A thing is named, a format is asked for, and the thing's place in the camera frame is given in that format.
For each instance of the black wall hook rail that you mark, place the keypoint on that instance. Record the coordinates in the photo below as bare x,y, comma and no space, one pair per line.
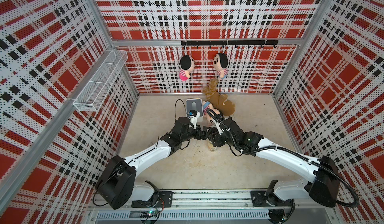
198,43

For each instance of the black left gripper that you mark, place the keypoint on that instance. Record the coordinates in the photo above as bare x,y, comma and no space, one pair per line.
198,131

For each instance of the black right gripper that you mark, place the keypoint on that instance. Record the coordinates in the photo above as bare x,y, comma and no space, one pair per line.
215,139

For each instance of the brown plush teddy bear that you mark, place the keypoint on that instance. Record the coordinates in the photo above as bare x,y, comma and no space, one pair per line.
218,101

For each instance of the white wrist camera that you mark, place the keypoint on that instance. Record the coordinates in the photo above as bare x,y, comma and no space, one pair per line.
217,124
193,116

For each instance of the pink hanging plush doll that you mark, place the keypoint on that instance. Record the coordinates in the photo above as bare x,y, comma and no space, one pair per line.
187,65

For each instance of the blue striped hanging plush doll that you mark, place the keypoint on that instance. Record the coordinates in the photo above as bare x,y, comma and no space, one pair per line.
220,64

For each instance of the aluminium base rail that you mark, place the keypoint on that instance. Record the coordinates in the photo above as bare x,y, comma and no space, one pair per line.
220,206

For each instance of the plush doll lying on table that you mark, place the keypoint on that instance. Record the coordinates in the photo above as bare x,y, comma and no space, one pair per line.
210,116

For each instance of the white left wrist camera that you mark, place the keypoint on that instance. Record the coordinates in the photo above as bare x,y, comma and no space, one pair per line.
193,116

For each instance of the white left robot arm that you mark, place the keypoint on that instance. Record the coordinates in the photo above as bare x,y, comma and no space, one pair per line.
118,183

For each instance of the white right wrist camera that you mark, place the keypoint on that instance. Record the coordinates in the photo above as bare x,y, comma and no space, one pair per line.
217,124

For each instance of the paper milk tea cup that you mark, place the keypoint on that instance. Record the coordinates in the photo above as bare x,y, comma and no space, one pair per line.
211,147

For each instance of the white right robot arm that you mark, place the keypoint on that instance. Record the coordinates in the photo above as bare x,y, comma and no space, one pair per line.
317,182

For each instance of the green circuit board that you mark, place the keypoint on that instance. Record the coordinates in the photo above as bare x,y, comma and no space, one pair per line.
149,214

